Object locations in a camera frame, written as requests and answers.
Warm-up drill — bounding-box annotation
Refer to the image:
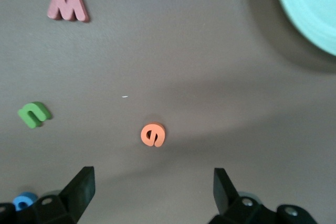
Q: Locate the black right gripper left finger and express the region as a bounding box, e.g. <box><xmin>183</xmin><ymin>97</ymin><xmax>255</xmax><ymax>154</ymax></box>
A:
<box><xmin>0</xmin><ymin>166</ymin><xmax>96</xmax><ymax>224</ymax></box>

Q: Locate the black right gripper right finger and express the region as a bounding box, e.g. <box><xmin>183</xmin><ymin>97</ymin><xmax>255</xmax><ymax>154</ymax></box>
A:
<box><xmin>208</xmin><ymin>168</ymin><xmax>318</xmax><ymax>224</ymax></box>

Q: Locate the orange foam letter e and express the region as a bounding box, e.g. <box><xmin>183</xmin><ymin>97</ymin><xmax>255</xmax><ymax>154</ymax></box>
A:
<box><xmin>140</xmin><ymin>122</ymin><xmax>166</xmax><ymax>148</ymax></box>

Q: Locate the green foam letter u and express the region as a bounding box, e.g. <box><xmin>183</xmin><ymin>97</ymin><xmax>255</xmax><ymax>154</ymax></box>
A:
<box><xmin>17</xmin><ymin>101</ymin><xmax>53</xmax><ymax>130</ymax></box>

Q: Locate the pink foam letter W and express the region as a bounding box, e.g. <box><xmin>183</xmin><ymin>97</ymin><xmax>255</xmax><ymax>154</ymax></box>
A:
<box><xmin>47</xmin><ymin>0</ymin><xmax>90</xmax><ymax>23</ymax></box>

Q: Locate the blue foam letter o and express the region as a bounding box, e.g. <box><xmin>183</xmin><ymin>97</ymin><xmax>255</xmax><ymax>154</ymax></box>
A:
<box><xmin>12</xmin><ymin>191</ymin><xmax>37</xmax><ymax>212</ymax></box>

